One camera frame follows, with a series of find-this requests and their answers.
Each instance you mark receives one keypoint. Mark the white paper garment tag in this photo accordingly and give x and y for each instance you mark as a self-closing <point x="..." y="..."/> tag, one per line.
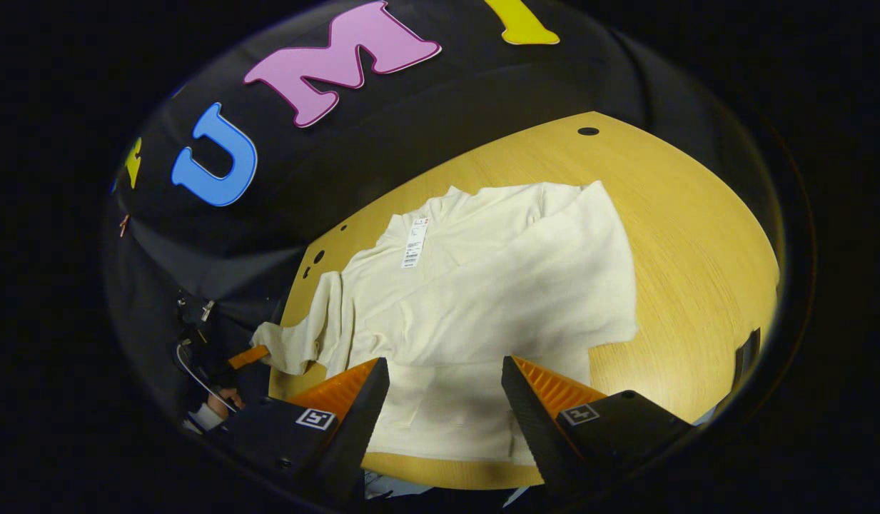
<point x="415" y="243"/>

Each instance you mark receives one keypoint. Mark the small white clip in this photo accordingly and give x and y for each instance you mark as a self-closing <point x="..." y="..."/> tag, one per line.
<point x="208" y="310"/>

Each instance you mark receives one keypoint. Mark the cream sweatshirt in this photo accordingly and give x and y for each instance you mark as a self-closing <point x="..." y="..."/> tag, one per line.
<point x="482" y="285"/>

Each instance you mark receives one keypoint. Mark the small orange clip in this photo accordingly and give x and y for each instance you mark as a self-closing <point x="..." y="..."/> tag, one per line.
<point x="124" y="225"/>

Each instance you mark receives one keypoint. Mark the black backdrop cloth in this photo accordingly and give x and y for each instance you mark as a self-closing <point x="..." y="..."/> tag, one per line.
<point x="411" y="121"/>

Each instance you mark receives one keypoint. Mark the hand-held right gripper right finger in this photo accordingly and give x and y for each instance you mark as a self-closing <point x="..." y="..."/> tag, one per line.
<point x="536" y="428"/>

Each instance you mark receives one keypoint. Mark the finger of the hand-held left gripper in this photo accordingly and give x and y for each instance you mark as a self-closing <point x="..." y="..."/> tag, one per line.
<point x="248" y="357"/>

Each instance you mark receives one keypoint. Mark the black flat box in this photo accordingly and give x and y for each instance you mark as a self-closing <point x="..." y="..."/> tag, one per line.
<point x="746" y="357"/>

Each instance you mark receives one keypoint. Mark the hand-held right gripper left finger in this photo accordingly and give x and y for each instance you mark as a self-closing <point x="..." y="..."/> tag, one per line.
<point x="361" y="428"/>

